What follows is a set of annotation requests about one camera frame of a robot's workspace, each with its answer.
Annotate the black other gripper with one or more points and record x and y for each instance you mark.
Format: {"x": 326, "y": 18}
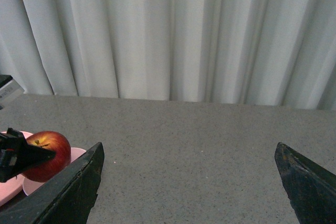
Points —
{"x": 67, "y": 198}

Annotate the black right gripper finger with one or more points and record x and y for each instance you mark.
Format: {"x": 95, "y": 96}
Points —
{"x": 309, "y": 187}

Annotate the red apple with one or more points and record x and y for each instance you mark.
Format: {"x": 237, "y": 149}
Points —
{"x": 53, "y": 141}

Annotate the pink round bowl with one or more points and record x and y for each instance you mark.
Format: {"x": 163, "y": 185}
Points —
{"x": 30, "y": 186}

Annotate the pink plate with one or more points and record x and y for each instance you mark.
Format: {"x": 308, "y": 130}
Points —
{"x": 13, "y": 186}

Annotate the grey box at table edge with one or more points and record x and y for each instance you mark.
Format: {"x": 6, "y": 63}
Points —
{"x": 10, "y": 90}

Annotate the white pleated curtain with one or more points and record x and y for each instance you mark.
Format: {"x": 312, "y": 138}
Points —
{"x": 258, "y": 52}

